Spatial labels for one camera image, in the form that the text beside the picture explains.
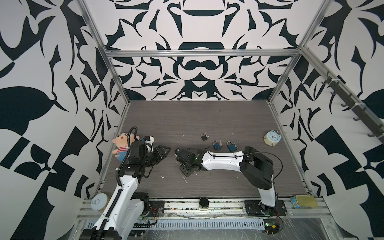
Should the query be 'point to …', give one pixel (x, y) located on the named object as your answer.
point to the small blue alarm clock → (271, 138)
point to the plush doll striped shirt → (121, 141)
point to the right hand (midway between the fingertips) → (184, 167)
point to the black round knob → (204, 202)
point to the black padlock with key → (204, 136)
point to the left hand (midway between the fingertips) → (168, 148)
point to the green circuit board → (271, 226)
